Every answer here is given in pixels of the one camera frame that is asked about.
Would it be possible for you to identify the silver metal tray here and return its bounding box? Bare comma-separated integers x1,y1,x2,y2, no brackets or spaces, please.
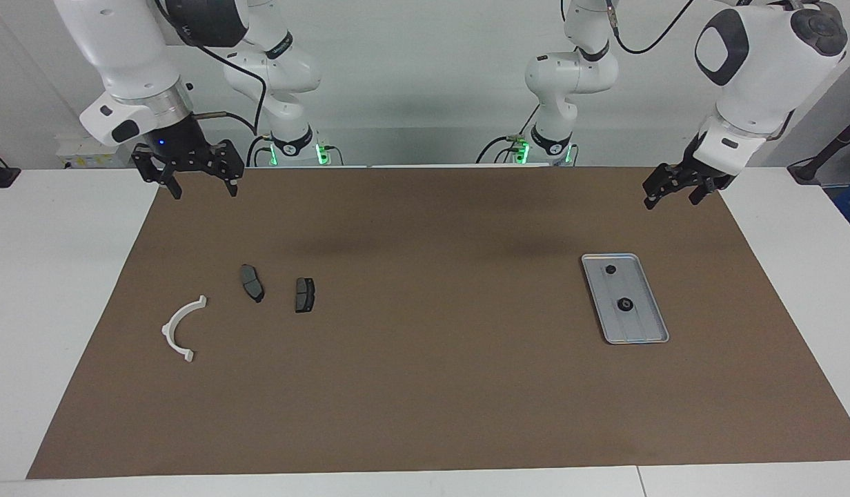
581,253,671,345

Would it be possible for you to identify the black clamp stand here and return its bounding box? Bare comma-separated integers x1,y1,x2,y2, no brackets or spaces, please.
0,145,20,188

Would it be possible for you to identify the dark curved brake pad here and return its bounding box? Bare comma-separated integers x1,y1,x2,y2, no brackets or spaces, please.
240,264,265,304

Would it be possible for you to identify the brown table mat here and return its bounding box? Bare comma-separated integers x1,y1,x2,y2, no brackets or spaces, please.
26,166,850,480

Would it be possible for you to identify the dark rectangular brake pad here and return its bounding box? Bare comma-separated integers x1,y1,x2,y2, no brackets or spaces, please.
294,277,317,314

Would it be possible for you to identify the white box with labels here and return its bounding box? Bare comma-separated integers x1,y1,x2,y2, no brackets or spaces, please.
56,135,135,168

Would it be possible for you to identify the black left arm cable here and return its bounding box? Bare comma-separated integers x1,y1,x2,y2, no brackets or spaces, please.
604,0,812,56

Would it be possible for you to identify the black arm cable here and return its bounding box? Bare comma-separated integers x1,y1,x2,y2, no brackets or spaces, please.
152,0,270,135
604,0,812,56

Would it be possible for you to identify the black left base cable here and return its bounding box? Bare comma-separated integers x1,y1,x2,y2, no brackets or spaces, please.
475,104,544,165

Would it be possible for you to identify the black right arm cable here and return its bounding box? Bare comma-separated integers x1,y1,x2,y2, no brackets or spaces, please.
152,0,270,135

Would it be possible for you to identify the black angled stand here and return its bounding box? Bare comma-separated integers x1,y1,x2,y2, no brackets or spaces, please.
787,110,850,186

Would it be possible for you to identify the white curved plastic bracket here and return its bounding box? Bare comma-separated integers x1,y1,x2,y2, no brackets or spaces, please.
161,295,208,363

